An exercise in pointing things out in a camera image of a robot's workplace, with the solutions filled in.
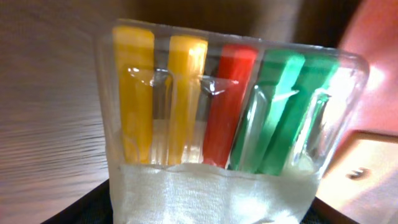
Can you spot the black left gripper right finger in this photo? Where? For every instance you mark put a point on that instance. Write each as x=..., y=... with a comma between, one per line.
x=321, y=213

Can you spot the clear screwdriver set case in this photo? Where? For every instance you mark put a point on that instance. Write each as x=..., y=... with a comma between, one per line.
x=202, y=127

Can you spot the orange scraper wooden handle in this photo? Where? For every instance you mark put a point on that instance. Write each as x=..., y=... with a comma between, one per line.
x=361, y=181

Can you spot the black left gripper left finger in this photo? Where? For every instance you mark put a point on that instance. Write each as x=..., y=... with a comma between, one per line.
x=93, y=208

